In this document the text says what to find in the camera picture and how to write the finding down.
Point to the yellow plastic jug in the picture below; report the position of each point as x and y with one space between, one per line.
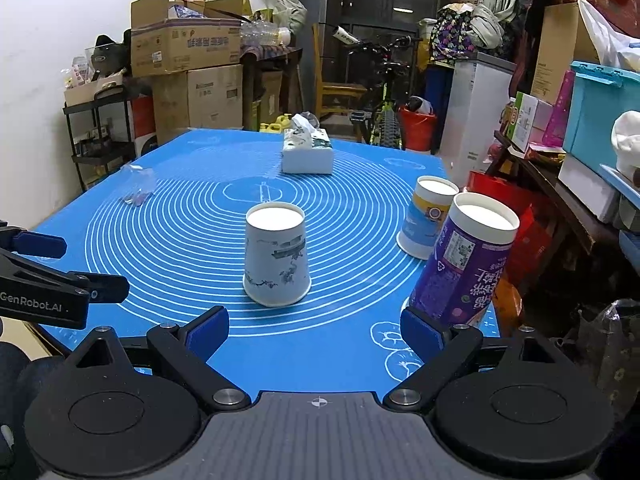
276 125

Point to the white ink-print paper cup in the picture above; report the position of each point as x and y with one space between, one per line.
276 260

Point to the black bicycle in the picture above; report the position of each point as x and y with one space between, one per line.
382 85

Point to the white fabric cap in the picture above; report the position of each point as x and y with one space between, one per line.
627 140

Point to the pink packet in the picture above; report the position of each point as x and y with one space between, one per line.
561 110

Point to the white plastic bag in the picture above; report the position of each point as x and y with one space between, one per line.
607 35

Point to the blue and yellow paper cup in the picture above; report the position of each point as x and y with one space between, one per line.
425 215

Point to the flat white box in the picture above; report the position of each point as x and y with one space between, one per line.
587 185

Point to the clear crumpled plastic bag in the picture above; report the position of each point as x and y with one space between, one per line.
612 350

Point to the red plastic bucket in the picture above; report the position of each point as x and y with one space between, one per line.
417 130

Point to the white chest freezer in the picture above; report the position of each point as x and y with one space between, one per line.
472 110

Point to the large open cardboard box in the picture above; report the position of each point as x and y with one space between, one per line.
185 42

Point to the upright brown cardboard box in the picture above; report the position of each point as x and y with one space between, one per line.
557 55

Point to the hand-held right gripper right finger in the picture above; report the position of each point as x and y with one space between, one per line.
420 334

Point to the clear plastic wrapper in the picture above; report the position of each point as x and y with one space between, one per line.
137 187

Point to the floral cloth bag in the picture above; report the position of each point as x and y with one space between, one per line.
452 35

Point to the light blue storage box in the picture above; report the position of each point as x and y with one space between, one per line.
600 115

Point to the plain brown cardboard box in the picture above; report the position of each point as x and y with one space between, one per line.
215 95

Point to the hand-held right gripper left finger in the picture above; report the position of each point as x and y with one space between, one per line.
207 332

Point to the low cardboard tray box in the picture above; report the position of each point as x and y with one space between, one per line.
92 90

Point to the white tissue box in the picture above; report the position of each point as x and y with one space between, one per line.
306 152

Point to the tall brown cardboard box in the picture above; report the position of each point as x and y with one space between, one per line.
170 110

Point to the purple paper cup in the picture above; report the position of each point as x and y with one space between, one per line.
465 265

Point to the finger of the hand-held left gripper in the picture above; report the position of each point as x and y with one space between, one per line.
107 287
42 244

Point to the wooden chair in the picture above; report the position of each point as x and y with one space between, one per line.
340 92

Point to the red paper bag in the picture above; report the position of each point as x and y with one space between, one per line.
525 230

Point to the black metal shelf cart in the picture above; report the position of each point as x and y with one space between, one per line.
102 150

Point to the blue silicone baking mat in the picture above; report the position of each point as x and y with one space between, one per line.
175 240

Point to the dark cloth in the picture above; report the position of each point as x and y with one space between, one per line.
25 385

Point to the green and white carton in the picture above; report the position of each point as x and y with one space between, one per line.
525 120

